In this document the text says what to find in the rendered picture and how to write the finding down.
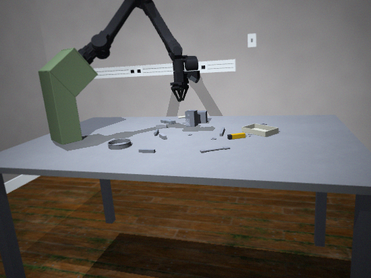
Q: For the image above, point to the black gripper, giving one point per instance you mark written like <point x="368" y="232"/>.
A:
<point x="179" y="86"/>

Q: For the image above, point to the yellow rectangular bar with black end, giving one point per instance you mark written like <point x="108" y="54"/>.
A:
<point x="235" y="136"/>

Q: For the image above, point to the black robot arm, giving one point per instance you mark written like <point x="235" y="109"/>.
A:
<point x="100" y="47"/>

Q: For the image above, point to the white shallow rectangular tray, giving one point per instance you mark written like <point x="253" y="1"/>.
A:
<point x="260" y="130"/>

